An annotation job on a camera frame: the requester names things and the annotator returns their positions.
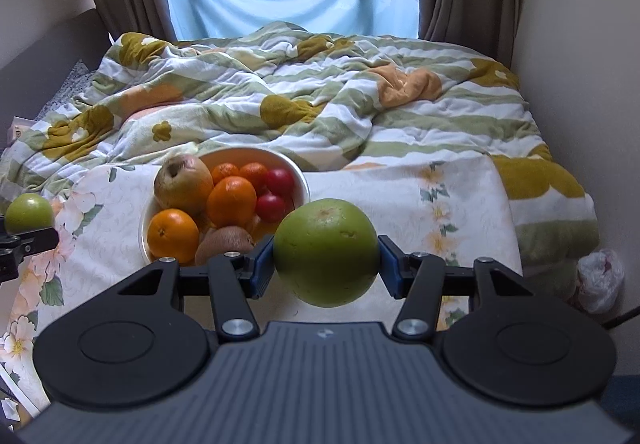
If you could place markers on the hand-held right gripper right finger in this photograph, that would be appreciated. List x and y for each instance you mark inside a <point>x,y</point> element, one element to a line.
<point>391,269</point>

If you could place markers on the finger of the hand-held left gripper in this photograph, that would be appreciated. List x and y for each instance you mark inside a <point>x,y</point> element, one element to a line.
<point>31,241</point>

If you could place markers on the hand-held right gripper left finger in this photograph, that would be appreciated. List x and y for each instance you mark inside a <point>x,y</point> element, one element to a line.
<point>261,269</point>

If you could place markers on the small green apple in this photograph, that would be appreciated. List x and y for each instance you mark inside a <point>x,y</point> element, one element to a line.
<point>29,213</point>

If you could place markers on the brown kiwi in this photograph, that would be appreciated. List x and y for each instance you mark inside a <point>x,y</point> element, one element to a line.
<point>225,240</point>

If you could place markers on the red cherry tomato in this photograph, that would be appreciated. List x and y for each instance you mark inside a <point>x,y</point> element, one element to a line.
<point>280,181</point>
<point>271,208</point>

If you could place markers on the large green citrus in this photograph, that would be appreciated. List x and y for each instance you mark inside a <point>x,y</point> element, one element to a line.
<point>325,251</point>

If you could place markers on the orange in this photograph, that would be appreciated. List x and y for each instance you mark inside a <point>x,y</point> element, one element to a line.
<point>172,235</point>
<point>231,201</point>

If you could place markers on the cream and yellow bowl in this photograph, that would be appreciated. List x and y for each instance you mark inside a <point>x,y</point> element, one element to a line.
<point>297,184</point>

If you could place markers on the wrinkled yellow apple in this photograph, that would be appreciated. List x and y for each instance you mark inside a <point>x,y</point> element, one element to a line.
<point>182,186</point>

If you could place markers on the floral white tablecloth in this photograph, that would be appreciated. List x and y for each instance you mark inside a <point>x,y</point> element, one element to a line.
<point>390,204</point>

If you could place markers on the small mandarin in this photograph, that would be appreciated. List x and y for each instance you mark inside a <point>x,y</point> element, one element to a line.
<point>225,172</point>
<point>255,174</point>

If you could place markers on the small white box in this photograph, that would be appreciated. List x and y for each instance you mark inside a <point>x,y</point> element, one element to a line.
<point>21,129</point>

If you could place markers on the grey patterned bed sheet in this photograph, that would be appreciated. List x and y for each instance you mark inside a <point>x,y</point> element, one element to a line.
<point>65,89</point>

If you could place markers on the green striped floral blanket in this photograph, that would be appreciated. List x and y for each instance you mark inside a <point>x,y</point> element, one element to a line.
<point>325,99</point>

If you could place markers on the white plastic bag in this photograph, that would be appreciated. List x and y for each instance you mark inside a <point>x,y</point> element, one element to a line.
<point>600,281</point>

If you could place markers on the grey bed frame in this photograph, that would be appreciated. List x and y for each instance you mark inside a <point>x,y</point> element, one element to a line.
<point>45,49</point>

